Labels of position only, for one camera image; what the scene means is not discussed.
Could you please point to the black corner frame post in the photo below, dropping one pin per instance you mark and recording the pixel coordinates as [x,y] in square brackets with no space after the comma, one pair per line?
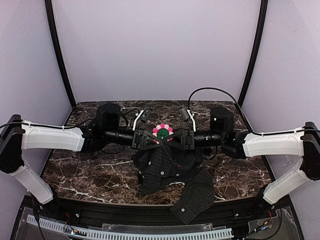
[58,52]
[254,52]

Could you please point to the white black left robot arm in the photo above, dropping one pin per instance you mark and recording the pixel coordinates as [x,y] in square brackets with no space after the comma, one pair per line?
[19,135]

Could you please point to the black front frame rail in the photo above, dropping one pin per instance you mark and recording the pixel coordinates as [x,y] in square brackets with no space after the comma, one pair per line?
[86,213]

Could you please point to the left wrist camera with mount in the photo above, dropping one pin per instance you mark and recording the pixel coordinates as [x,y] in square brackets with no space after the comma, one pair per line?
[141,118]

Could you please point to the pink white beaded brooch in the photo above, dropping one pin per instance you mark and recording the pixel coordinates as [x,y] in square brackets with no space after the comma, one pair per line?
[162,131]

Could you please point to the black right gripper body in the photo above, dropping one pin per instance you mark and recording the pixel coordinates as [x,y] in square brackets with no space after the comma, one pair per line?
[188,139]

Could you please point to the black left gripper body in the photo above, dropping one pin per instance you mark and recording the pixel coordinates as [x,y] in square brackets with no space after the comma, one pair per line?
[137,139]

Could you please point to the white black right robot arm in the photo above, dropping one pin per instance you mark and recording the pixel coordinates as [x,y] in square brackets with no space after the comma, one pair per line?
[303,142]

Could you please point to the black pinstriped garment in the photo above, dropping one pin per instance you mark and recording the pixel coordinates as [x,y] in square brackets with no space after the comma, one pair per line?
[157,168]

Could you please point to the black left corner frame post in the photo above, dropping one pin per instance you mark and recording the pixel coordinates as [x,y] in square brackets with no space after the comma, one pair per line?
[58,52]

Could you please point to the white slotted cable duct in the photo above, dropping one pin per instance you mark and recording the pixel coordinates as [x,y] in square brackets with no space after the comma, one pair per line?
[134,232]

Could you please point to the black right corner frame post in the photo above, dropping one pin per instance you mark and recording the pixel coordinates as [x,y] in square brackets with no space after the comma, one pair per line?
[254,52]

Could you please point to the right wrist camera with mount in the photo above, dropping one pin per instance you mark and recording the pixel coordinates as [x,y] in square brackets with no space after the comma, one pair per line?
[188,117]

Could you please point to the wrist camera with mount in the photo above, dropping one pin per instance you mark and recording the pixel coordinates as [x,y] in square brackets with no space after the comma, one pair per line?
[188,117]
[141,118]

